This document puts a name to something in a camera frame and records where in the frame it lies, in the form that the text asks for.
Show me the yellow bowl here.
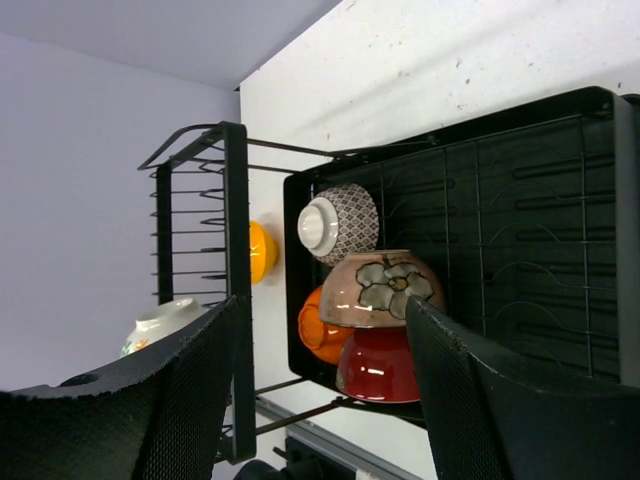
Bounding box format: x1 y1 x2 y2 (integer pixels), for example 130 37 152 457
249 221 279 285

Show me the black drip tray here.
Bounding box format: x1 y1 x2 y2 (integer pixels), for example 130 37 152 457
282 85 640 431

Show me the pink flower bowl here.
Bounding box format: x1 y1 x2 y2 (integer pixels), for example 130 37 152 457
319 249 446 329

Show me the brown patterned bowl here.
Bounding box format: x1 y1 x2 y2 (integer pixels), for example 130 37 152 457
297 183 379 267

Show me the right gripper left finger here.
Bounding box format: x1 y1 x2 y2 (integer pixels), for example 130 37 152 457
1 296 239 479

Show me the white floral bowl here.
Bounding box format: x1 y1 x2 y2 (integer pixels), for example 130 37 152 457
120 298 208 357

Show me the orange bowl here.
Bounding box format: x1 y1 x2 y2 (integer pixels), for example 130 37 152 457
297 287 354 366

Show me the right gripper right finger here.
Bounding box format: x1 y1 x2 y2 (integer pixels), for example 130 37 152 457
406 297 639 479

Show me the red bowl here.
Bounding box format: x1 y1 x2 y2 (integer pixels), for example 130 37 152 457
335 327 420 404

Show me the black wire dish rack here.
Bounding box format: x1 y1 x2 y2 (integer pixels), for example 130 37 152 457
139 122 424 463

